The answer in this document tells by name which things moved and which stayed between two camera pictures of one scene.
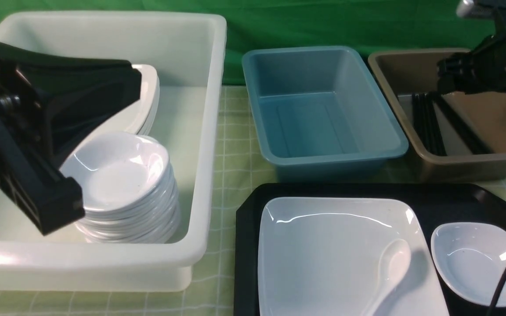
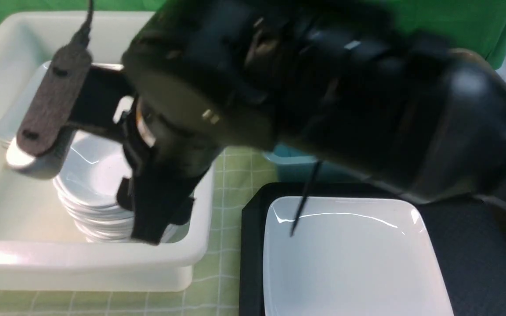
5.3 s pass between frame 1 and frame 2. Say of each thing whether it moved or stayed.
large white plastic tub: stayed
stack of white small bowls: stayed
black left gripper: moved
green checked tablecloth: stayed
